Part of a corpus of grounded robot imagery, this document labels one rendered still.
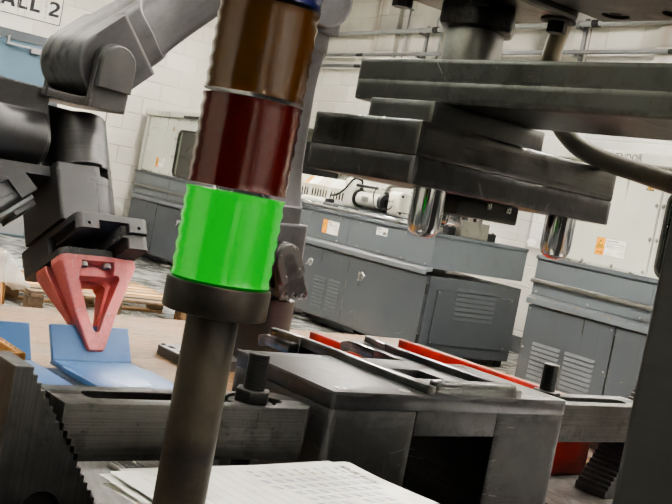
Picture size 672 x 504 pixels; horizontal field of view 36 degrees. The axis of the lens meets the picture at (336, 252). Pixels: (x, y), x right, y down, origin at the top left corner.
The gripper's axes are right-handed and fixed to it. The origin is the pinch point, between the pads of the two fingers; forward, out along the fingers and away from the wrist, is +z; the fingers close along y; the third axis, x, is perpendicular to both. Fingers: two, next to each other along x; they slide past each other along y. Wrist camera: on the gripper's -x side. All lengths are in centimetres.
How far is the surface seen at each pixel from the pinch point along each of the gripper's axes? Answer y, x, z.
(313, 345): 21.0, 4.7, 6.3
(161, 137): -795, 571, -495
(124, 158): -862, 563, -498
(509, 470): 29.2, 12.3, 16.8
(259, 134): 46, -19, 7
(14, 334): 0.4, -6.8, -0.3
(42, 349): -13.8, 2.7, -3.5
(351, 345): 17.4, 11.7, 5.0
